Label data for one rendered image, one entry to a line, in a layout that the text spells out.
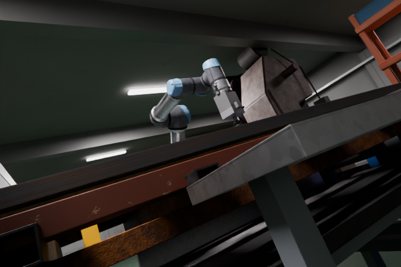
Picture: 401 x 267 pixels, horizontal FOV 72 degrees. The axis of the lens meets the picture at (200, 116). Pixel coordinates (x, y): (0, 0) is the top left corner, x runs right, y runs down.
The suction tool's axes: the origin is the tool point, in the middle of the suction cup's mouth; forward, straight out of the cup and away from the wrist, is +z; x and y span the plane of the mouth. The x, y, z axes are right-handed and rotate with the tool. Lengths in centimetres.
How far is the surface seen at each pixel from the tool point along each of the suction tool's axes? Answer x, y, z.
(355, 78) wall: 37, 770, -135
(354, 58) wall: 13, 764, -183
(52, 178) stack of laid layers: -10, -78, 11
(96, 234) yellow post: 39, -48, 19
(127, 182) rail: -14, -68, 15
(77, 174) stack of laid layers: -11, -74, 11
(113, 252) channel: 0, -65, 25
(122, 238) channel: -1, -63, 23
